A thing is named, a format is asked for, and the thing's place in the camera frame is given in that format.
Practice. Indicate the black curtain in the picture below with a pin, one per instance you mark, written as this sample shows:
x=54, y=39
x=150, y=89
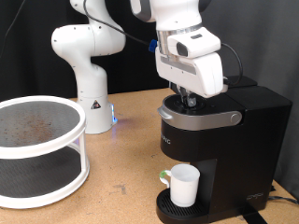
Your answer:
x=31, y=62

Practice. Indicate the black drip tray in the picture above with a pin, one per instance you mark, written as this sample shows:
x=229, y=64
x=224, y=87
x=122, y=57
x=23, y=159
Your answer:
x=180, y=213

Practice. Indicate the white plastic mug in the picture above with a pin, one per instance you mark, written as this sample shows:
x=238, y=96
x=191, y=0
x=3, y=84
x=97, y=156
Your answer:
x=185, y=186

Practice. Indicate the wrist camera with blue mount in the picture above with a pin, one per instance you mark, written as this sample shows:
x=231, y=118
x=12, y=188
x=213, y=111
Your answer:
x=152, y=45

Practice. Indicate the black Keurig coffee machine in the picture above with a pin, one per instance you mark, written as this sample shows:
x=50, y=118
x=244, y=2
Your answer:
x=243, y=155

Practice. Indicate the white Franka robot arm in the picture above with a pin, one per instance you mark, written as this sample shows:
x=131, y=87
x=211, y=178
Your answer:
x=92, y=84

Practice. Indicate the white two-tier turntable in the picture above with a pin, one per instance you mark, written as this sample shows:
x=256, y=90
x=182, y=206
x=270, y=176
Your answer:
x=40, y=183

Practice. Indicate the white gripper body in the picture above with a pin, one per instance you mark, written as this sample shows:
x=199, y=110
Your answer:
x=196, y=73

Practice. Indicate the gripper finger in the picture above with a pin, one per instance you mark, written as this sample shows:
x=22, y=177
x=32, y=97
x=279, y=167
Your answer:
x=179, y=90
x=191, y=98

